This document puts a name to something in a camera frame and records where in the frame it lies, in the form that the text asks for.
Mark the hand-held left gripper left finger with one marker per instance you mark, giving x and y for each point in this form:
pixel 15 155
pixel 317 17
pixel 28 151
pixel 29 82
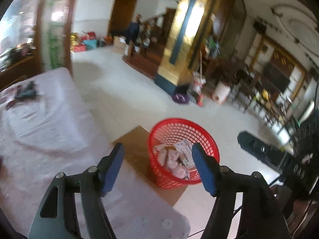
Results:
pixel 113 169

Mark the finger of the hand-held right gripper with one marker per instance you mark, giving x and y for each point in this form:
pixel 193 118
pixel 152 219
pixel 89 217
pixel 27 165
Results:
pixel 261 149

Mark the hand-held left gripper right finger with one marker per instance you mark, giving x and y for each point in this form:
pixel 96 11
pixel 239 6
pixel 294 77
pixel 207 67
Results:
pixel 203 169

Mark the red mesh basket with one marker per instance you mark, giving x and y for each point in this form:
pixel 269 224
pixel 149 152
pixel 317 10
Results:
pixel 174 129

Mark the white blue carton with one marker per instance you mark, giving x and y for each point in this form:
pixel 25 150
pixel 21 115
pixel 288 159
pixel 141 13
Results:
pixel 185 151

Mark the brown cardboard sheet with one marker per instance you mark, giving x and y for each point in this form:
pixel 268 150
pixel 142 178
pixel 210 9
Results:
pixel 137 147

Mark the crumpled pink white wrapper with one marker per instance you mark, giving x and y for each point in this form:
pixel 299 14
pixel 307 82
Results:
pixel 172 159

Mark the yellow bag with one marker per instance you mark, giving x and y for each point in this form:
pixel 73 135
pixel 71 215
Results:
pixel 264 94

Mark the white paper roll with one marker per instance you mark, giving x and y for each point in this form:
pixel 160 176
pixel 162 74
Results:
pixel 221 93

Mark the white floral sheet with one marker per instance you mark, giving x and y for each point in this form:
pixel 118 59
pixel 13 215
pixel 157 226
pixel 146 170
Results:
pixel 49 134

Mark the wooden staircase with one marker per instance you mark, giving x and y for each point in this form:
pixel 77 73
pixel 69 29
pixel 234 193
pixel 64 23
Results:
pixel 142 64

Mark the dark cloth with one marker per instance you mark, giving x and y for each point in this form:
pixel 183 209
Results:
pixel 26 93

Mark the open cardboard box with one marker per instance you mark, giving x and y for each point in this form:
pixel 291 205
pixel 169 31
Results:
pixel 119 44

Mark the gold pillar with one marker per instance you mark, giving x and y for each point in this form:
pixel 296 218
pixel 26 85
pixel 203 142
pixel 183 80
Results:
pixel 179 42

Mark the bamboo painted panel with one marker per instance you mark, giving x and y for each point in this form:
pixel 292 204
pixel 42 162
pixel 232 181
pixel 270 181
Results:
pixel 54 29

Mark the wooden door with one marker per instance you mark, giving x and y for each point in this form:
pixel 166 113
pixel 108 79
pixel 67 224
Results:
pixel 122 12

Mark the black wall screen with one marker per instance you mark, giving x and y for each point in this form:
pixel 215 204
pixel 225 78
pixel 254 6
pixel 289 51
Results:
pixel 276 77

